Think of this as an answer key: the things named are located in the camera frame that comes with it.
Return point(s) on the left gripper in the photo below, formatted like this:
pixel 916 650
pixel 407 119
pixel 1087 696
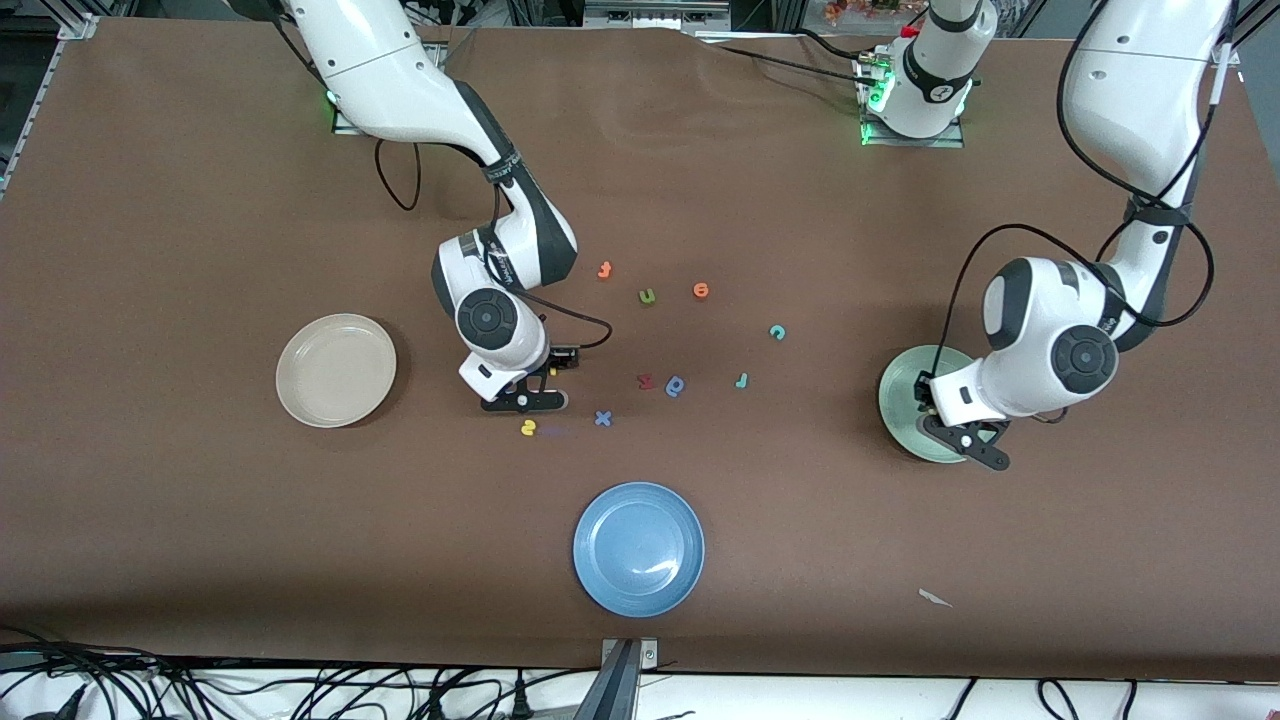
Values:
pixel 926 391

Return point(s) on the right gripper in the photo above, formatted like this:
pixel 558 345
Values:
pixel 553 364

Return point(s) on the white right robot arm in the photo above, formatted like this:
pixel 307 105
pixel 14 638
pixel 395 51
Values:
pixel 380 70

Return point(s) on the green round plate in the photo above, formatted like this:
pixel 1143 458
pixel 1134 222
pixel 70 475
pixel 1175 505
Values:
pixel 900 410

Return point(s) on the blue foam letter a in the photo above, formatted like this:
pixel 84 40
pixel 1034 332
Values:
pixel 683 384

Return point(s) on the white paper scrap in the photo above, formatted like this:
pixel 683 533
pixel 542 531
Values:
pixel 933 597

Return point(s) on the blue round plate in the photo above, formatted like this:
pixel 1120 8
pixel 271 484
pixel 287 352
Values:
pixel 639 549

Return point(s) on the beige round plate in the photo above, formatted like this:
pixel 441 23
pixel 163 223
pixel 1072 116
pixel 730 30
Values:
pixel 336 371

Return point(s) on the grey metal equipment box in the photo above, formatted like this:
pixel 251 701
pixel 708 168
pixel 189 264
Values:
pixel 655 12

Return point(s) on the orange artificial flowers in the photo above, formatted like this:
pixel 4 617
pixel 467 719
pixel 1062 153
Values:
pixel 860 8

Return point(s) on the brown table cover sheet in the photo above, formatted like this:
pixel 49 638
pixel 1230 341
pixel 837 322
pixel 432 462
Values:
pixel 200 500

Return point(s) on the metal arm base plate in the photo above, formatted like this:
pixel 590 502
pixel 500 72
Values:
pixel 910 143
pixel 342 127

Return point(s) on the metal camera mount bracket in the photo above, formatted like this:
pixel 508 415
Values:
pixel 625 680

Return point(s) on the aluminium frame rail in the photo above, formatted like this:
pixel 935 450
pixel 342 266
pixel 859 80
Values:
pixel 75 27

